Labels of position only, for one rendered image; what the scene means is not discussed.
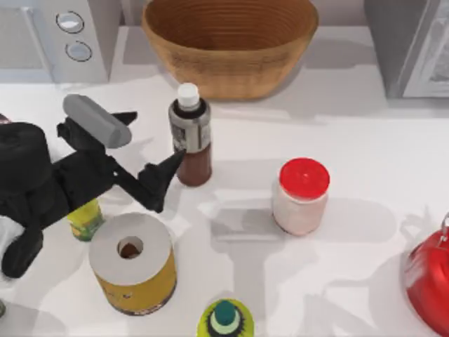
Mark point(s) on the pale microwave oven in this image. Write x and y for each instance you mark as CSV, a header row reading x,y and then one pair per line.
x,y
28,42

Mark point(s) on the red kettle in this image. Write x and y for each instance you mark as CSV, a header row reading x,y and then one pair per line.
x,y
429,281

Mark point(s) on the green bottle with teal cap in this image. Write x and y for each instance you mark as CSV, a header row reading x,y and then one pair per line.
x,y
224,317

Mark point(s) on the green and yellow can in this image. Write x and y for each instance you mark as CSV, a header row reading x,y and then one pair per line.
x,y
86,223

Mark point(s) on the round microwave knob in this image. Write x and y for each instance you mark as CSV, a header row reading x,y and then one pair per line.
x,y
78,51
70,22

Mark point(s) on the white jar with red lid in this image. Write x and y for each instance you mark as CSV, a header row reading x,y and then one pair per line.
x,y
300,207

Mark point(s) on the dark red object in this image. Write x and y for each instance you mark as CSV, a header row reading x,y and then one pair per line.
x,y
3,119

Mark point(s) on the woven brown basket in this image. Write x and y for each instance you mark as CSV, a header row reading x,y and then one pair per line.
x,y
228,66

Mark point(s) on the pale grey rounded box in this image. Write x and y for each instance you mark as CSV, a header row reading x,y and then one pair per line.
x,y
98,121

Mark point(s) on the brown bottle with white cap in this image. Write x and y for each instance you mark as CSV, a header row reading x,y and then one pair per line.
x,y
194,165

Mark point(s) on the yellow can with white top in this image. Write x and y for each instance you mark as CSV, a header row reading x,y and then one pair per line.
x,y
137,281

